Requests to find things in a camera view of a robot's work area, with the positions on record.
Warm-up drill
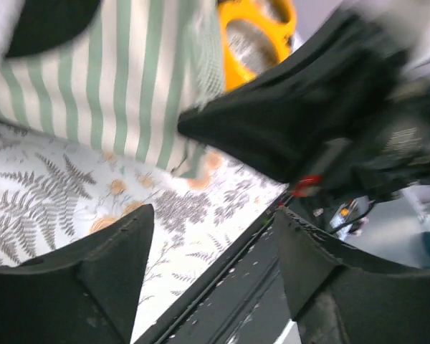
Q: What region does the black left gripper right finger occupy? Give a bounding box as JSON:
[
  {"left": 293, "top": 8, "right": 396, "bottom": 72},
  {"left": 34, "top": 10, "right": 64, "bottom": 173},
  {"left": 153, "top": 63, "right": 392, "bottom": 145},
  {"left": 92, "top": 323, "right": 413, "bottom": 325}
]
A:
[{"left": 273, "top": 207, "right": 430, "bottom": 344}]

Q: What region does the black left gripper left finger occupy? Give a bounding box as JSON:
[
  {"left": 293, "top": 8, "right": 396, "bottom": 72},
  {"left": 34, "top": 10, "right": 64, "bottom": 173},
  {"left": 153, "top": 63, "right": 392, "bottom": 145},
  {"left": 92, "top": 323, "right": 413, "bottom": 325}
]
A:
[{"left": 0, "top": 204, "right": 154, "bottom": 344}]

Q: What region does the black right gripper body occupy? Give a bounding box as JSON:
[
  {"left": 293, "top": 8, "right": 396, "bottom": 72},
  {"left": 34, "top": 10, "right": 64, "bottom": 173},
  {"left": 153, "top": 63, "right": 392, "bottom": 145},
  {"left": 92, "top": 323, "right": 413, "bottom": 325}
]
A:
[{"left": 178, "top": 10, "right": 430, "bottom": 200}]

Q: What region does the green striped pet tent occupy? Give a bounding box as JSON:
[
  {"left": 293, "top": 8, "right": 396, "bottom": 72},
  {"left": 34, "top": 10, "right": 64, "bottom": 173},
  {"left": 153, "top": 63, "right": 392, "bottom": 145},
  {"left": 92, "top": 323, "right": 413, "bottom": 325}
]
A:
[{"left": 0, "top": 1, "right": 225, "bottom": 178}]

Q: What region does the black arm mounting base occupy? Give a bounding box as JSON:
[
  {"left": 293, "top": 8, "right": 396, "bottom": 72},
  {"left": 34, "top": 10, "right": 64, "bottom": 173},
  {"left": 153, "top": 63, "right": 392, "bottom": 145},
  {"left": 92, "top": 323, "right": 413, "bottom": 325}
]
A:
[{"left": 138, "top": 193, "right": 292, "bottom": 344}]

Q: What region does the yellow double pet bowl holder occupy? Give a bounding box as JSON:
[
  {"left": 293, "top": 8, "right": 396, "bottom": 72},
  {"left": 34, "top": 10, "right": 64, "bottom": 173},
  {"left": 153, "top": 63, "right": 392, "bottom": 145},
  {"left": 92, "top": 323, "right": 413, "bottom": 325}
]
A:
[{"left": 217, "top": 0, "right": 297, "bottom": 92}]

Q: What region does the floral table mat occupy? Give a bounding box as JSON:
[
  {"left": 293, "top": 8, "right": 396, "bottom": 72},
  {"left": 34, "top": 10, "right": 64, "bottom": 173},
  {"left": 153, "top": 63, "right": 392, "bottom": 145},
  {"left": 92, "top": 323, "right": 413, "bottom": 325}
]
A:
[{"left": 0, "top": 123, "right": 283, "bottom": 340}]

